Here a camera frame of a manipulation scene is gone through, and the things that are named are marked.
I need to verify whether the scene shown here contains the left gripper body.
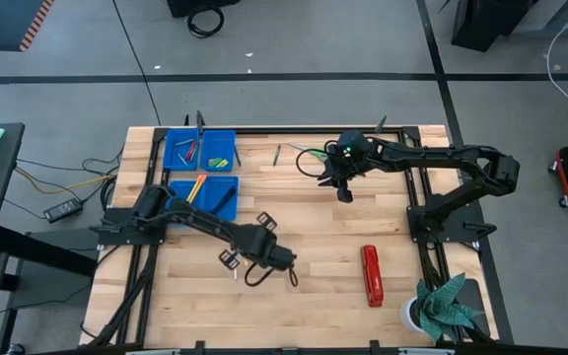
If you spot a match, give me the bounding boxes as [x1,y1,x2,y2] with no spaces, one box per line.
[234,224,278,270]

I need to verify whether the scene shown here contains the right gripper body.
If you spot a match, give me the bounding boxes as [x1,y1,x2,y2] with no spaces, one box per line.
[329,147,365,181]

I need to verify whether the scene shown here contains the thick black marker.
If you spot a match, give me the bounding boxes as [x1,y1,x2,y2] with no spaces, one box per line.
[208,185,239,216]

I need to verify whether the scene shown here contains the blue plastic bin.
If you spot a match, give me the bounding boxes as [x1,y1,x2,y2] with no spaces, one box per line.
[164,179,203,228]
[200,175,241,223]
[162,128,201,173]
[199,128,237,173]

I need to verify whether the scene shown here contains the red stapler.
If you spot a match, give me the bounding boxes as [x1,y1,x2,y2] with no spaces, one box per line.
[360,244,386,309]

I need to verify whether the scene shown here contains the white plant pot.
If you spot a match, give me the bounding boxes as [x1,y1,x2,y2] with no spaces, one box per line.
[398,295,426,334]

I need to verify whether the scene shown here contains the green paper plant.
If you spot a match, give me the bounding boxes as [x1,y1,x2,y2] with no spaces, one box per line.
[414,271,486,344]

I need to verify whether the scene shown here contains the black power adapter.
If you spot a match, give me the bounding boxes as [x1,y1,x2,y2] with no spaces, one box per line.
[42,197,85,224]

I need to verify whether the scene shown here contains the black mat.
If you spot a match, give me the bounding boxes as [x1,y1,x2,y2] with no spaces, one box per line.
[454,278,491,339]

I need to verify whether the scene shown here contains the black equipment case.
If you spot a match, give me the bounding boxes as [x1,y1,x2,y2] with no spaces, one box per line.
[450,0,535,53]

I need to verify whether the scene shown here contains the black floor box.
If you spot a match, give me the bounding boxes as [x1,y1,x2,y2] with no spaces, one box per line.
[166,0,242,20]

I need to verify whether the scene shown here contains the grey metal furniture base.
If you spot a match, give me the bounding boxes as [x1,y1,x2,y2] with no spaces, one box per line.
[510,0,568,40]

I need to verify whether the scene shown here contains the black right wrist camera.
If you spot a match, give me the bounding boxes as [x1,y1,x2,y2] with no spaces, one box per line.
[336,179,355,204]

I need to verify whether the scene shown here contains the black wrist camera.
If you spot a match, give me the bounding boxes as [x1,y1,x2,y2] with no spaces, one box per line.
[269,245,299,271]
[336,179,355,204]

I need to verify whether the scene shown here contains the green handled scissors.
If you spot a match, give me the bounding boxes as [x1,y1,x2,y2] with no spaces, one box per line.
[287,142,329,162]

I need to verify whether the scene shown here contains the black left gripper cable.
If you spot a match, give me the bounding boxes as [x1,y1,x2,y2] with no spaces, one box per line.
[243,263,300,289]

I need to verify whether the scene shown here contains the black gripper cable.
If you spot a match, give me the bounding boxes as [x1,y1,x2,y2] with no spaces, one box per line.
[243,263,300,289]
[295,139,339,178]

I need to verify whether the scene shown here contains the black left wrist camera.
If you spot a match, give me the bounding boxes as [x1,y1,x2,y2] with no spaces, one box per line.
[269,245,299,271]

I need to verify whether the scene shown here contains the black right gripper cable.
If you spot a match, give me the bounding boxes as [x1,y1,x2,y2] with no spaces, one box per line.
[295,139,339,178]

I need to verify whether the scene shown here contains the black table frame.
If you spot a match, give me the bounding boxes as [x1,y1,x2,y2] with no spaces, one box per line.
[79,125,500,355]

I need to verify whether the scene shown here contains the yellow floor cable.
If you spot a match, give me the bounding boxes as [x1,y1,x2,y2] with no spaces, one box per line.
[15,167,115,196]

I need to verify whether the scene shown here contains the black cable coil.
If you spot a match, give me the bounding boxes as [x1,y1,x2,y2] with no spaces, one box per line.
[186,3,226,40]

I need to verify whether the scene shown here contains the black floor cable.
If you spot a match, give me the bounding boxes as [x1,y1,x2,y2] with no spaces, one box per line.
[110,0,162,125]

